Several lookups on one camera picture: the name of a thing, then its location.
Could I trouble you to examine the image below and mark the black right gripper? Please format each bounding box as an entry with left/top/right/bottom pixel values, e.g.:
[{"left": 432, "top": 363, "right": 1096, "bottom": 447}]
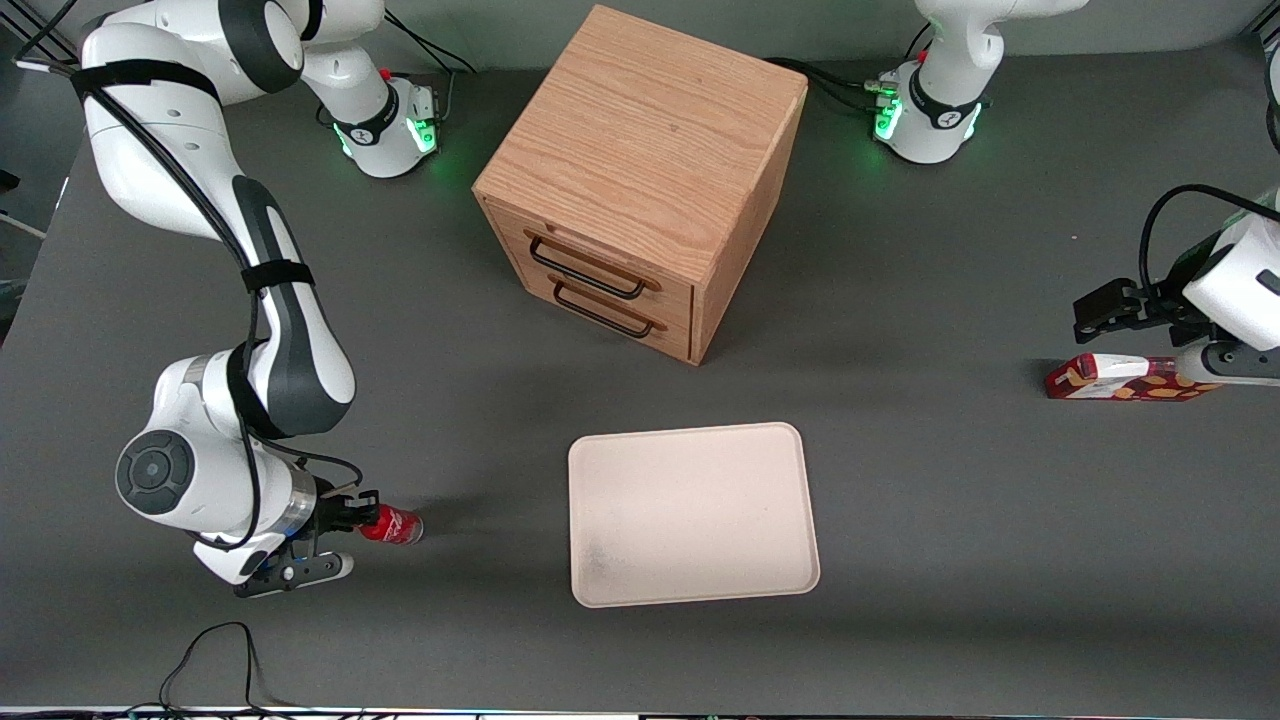
[{"left": 312, "top": 478, "right": 382, "bottom": 543}]

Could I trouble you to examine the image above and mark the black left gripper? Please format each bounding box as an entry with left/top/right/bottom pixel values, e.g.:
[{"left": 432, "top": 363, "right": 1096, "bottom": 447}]
[{"left": 1073, "top": 238, "right": 1223, "bottom": 347}]

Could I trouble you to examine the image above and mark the red coke bottle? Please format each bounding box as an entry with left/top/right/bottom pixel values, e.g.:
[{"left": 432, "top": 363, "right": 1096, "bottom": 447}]
[{"left": 358, "top": 504, "right": 424, "bottom": 546}]

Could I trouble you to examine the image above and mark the beige plastic tray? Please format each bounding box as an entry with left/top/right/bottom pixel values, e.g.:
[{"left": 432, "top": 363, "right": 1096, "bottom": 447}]
[{"left": 567, "top": 422, "right": 822, "bottom": 609}]

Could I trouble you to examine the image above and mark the red snack box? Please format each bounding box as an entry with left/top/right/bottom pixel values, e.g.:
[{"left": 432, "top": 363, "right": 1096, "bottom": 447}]
[{"left": 1045, "top": 354, "right": 1223, "bottom": 402}]

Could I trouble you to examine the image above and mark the wooden drawer cabinet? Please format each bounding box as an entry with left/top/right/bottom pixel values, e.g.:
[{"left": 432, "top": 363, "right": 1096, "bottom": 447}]
[{"left": 472, "top": 4, "right": 809, "bottom": 367}]

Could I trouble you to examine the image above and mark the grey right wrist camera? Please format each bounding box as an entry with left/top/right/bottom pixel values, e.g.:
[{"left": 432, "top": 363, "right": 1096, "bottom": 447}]
[{"left": 234, "top": 551, "right": 355, "bottom": 600}]

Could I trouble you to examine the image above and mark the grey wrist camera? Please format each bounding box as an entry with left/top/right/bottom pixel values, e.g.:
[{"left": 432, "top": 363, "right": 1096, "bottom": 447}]
[
  {"left": 1174, "top": 342, "right": 1280, "bottom": 387},
  {"left": 234, "top": 551, "right": 355, "bottom": 600}
]

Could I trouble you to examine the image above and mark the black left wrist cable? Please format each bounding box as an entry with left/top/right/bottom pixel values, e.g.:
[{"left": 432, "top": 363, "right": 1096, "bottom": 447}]
[{"left": 1139, "top": 184, "right": 1280, "bottom": 293}]

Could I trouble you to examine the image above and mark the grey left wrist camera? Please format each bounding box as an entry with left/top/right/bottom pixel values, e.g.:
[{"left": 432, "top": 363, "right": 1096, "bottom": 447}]
[{"left": 1174, "top": 342, "right": 1280, "bottom": 387}]

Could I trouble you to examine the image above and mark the black looped table cable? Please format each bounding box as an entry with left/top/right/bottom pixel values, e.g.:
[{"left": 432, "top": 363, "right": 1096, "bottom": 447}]
[{"left": 130, "top": 621, "right": 331, "bottom": 719}]

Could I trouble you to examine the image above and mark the black wire drawer handle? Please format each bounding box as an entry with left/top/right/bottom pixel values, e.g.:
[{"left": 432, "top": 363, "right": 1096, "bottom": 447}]
[
  {"left": 548, "top": 274, "right": 668, "bottom": 339},
  {"left": 524, "top": 229, "right": 663, "bottom": 301}
]

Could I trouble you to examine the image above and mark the black left arm base cable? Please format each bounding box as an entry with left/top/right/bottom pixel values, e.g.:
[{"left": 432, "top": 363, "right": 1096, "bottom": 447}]
[{"left": 763, "top": 57, "right": 901, "bottom": 117}]

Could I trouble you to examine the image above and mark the black arm base cable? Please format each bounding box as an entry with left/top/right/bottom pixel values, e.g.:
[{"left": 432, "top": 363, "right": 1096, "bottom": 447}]
[
  {"left": 378, "top": 14, "right": 481, "bottom": 126},
  {"left": 763, "top": 57, "right": 901, "bottom": 117}
]

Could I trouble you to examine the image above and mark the black right arm base cable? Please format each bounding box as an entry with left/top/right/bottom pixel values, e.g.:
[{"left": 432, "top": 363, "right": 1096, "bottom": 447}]
[{"left": 378, "top": 14, "right": 481, "bottom": 126}]

